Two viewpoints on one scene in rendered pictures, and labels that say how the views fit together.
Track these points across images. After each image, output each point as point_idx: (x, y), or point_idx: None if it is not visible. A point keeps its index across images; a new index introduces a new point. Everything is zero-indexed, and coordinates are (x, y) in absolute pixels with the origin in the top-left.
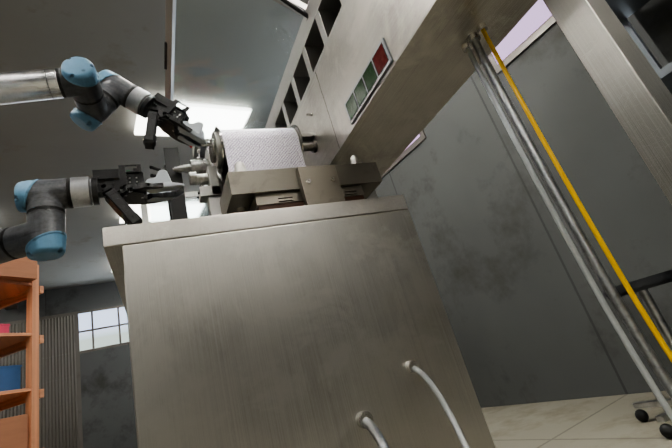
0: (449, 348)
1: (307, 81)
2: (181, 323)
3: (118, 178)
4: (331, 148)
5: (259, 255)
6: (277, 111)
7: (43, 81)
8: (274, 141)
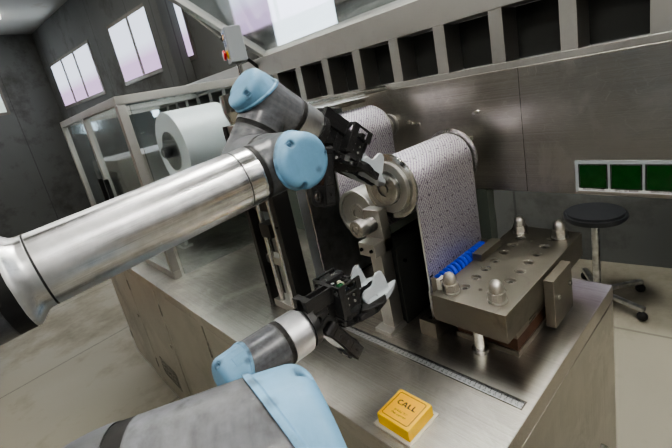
0: (613, 416)
1: (455, 32)
2: None
3: (333, 301)
4: (506, 178)
5: (552, 427)
6: (373, 39)
7: (249, 199)
8: (455, 172)
